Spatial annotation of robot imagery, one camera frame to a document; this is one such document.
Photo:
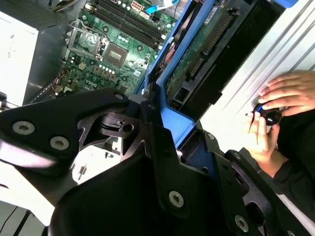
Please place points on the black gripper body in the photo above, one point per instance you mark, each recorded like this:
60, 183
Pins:
110, 209

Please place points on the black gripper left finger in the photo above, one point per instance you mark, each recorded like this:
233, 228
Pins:
41, 123

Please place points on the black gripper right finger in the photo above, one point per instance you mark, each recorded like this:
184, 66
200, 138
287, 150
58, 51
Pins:
231, 177

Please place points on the person's left hand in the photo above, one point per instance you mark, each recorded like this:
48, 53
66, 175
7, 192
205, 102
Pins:
262, 142

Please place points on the person's right hand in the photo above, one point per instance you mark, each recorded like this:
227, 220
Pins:
292, 91

